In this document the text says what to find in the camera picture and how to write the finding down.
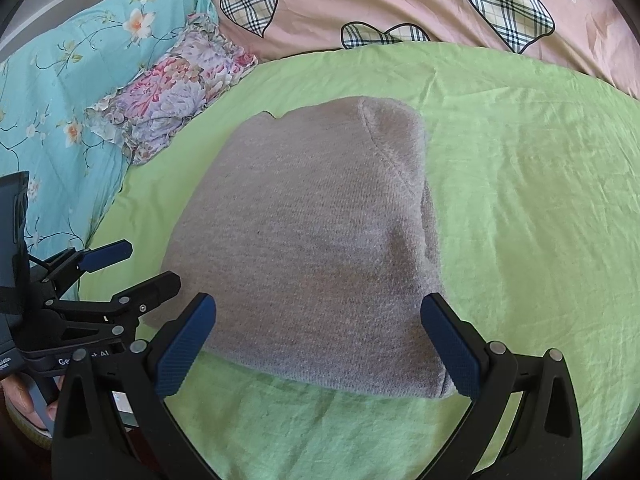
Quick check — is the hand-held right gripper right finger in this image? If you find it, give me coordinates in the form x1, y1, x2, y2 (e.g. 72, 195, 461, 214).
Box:
420, 292, 584, 480

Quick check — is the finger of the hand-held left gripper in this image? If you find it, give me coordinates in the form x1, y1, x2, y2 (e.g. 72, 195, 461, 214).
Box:
30, 240, 134, 293
44, 270, 182, 333

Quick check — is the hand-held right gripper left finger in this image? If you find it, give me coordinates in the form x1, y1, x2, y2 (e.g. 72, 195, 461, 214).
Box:
52, 292, 217, 480

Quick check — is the light fuzzy knitted sweater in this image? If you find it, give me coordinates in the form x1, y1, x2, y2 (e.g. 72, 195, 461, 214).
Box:
144, 96, 459, 402

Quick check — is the person's left hand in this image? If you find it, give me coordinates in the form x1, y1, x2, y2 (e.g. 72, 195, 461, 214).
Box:
0, 371, 65, 438

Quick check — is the blue floral quilt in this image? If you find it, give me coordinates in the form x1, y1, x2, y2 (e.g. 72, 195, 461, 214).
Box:
0, 0, 237, 306

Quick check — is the green bed sheet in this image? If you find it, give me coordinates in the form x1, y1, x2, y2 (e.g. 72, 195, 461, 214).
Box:
79, 41, 640, 480

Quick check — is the floral ruffled pillow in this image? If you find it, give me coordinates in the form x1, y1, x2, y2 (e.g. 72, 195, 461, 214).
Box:
84, 14, 260, 167

